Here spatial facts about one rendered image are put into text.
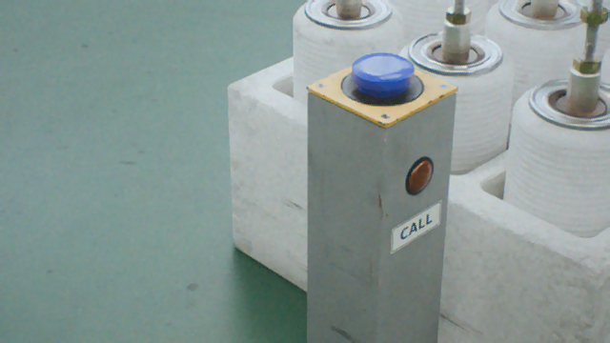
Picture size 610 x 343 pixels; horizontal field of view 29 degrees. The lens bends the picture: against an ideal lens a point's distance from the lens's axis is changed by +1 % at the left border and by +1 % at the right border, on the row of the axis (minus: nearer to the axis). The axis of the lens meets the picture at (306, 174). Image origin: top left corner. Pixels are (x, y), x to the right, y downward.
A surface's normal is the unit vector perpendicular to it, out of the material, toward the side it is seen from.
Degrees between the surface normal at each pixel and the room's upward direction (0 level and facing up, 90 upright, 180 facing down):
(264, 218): 90
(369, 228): 90
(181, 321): 0
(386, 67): 0
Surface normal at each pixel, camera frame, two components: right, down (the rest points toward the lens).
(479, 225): -0.71, 0.37
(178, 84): 0.00, -0.85
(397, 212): 0.70, 0.38
